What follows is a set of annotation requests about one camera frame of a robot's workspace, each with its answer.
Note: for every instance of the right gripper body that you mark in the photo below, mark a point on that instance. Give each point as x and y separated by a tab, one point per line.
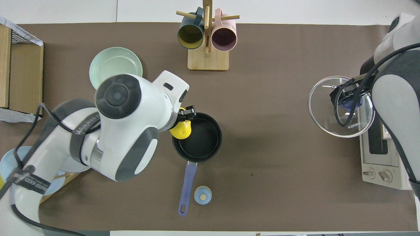
362	86

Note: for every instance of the yellow potato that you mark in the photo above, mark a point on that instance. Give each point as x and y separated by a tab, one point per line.
182	131

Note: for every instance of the glass lid with blue knob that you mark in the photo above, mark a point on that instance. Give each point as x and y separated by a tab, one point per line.
323	111

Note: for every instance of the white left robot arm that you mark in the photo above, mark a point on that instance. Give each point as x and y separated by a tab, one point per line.
131	131

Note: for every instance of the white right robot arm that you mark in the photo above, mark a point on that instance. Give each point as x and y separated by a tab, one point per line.
397	98

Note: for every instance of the pale green plate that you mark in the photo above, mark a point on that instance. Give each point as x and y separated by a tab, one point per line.
113	64

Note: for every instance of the wooden plate rack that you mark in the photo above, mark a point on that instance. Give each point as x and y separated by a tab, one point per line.
62	183

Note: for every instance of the light blue plate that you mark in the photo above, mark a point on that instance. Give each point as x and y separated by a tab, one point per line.
8	160

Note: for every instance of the wooden mug tree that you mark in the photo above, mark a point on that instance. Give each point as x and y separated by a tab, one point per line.
207	60

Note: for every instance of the beige toaster oven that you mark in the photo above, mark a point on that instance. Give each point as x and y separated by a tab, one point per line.
377	154

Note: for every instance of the dark teal mug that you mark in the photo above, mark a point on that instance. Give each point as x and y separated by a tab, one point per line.
190	36

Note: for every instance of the pink mug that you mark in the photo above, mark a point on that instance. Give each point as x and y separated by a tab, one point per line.
224	38

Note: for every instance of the beige toaster oven knob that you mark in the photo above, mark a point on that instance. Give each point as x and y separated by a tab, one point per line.
385	176
369	173

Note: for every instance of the brown table mat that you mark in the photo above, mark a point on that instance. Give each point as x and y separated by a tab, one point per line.
279	180

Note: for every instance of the wooden box with mesh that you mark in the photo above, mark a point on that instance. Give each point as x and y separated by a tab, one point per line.
16	117

